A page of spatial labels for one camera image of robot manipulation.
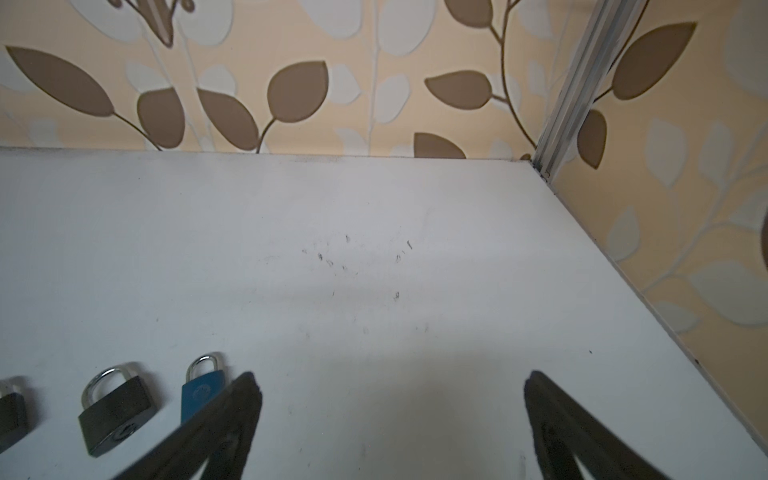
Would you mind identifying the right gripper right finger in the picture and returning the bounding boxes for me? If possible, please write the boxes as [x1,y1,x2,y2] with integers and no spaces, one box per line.
[524,371,667,479]

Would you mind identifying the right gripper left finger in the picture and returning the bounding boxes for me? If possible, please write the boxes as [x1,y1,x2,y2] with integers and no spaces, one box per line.
[117,372,263,479]

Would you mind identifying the blue padlock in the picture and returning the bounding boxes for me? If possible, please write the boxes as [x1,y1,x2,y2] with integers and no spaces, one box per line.
[180,353,226,423]

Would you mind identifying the black padlock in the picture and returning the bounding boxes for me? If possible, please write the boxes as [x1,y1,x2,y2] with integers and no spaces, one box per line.
[78,366,158,458]

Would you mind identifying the black padlock front keys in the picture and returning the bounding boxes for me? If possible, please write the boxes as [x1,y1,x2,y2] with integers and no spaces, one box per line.
[0,381,30,453]

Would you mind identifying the aluminium corner frame post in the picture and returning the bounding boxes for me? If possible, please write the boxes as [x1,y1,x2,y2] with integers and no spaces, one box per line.
[532,1,647,184]

